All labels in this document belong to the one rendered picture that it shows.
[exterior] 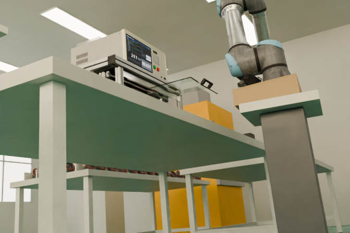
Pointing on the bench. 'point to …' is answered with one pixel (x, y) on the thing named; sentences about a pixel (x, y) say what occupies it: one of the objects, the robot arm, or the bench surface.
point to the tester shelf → (96, 66)
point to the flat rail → (150, 86)
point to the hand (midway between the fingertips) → (246, 72)
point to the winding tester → (85, 55)
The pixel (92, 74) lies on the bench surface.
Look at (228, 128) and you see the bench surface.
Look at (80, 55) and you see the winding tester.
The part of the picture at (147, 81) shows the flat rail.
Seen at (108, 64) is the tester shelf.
